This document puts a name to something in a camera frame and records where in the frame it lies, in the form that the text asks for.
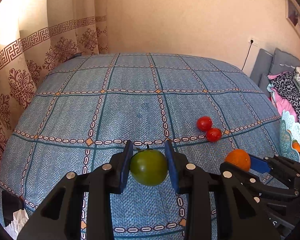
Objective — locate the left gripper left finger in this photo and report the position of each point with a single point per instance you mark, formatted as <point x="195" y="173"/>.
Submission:
<point x="59" y="216"/>

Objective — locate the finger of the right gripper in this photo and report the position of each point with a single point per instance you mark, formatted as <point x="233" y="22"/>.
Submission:
<point x="277" y="166"/>
<point x="252" y="183"/>

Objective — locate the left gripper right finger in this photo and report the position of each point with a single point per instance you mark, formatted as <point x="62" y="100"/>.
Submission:
<point x="239" y="215"/>

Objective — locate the orange tangerine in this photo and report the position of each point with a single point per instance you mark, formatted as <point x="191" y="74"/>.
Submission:
<point x="240" y="159"/>

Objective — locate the large orange front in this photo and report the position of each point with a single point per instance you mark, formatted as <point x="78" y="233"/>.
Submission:
<point x="296" y="145"/>

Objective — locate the red tomato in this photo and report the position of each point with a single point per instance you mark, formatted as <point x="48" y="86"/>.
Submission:
<point x="204" y="123"/>
<point x="213" y="134"/>

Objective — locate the green round fruit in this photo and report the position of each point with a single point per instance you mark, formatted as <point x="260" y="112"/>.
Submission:
<point x="149" y="167"/>

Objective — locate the light blue plastic basket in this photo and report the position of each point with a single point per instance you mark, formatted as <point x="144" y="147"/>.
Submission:
<point x="289" y="132"/>

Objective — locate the crumpled white paper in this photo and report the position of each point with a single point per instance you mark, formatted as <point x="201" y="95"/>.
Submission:
<point x="20" y="218"/>

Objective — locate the black box under paper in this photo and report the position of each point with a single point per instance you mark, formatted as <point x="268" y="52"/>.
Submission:
<point x="10" y="204"/>

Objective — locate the pile of clothes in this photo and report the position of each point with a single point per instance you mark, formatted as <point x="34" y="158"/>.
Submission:
<point x="284" y="90"/>

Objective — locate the grey cushion headboard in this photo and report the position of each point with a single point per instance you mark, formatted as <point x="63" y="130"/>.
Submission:
<point x="272" y="64"/>

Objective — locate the blue patterned bed cover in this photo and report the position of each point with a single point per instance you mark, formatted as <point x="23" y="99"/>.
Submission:
<point x="87" y="108"/>

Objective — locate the beige patterned curtain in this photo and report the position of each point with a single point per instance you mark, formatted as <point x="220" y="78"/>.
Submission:
<point x="35" y="37"/>

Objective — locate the framed wall picture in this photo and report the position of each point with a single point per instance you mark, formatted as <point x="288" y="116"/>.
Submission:
<point x="293" y="16"/>

